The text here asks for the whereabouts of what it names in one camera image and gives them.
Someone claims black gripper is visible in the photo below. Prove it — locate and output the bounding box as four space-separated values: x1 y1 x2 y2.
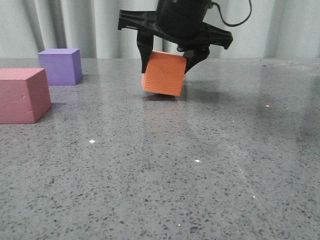
118 0 233 74

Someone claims orange foam cube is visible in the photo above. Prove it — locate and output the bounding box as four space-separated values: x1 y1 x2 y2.
141 51 187 96

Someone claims purple foam cube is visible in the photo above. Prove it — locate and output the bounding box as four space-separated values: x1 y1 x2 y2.
38 48 83 86

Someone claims pale green curtain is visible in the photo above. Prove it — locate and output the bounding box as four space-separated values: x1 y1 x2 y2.
0 0 320 59

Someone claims red foam cube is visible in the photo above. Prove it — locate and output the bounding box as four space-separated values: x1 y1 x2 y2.
0 68 52 124

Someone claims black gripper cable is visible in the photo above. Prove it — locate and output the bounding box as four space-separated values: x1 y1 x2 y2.
211 0 253 27

